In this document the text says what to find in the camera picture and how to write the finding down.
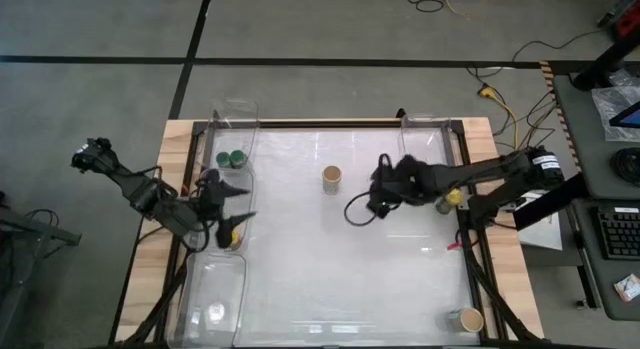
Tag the black beam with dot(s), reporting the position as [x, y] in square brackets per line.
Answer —
[550, 204]

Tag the wooden table board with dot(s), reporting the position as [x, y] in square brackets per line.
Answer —
[170, 139]

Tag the small pink object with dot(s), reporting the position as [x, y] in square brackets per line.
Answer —
[454, 246]

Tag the tan cup at corner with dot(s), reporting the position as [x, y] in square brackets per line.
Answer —
[471, 320]

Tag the clear plastic bag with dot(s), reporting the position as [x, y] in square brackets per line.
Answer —
[607, 104]

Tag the clear plastic bin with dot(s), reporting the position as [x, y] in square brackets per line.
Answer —
[425, 139]
[210, 289]
[235, 129]
[245, 204]

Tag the white paper sheet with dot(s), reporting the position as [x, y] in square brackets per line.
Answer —
[545, 234]

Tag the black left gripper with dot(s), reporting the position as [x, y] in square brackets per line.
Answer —
[210, 204]

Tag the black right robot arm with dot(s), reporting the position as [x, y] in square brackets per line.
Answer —
[490, 171]

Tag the black keyboard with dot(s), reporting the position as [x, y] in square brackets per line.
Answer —
[620, 234]

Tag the small printed carton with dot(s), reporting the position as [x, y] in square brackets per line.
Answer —
[629, 288]

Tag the green-lid oregano jar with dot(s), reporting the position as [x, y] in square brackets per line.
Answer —
[222, 160]
[238, 159]

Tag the black pole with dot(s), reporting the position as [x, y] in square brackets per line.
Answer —
[600, 69]

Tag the red and black tool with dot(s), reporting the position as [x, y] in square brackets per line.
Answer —
[629, 21]

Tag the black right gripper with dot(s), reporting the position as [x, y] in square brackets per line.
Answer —
[400, 189]

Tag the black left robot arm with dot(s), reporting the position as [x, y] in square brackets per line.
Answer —
[145, 196]

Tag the yellow-lid dark spice jar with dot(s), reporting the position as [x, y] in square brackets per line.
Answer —
[236, 238]
[454, 196]

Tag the grey side desk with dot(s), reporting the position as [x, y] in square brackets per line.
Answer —
[585, 139]

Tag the blue tablet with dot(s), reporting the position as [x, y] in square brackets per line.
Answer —
[631, 118]

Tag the striped edge tape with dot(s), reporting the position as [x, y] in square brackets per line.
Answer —
[557, 109]

